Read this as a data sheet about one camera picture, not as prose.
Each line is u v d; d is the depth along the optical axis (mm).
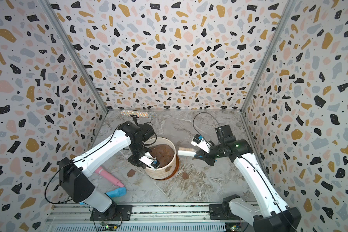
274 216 375
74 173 409
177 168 877
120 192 768
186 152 702
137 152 641
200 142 606
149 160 641
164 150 856
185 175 874
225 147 528
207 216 733
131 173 879
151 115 881
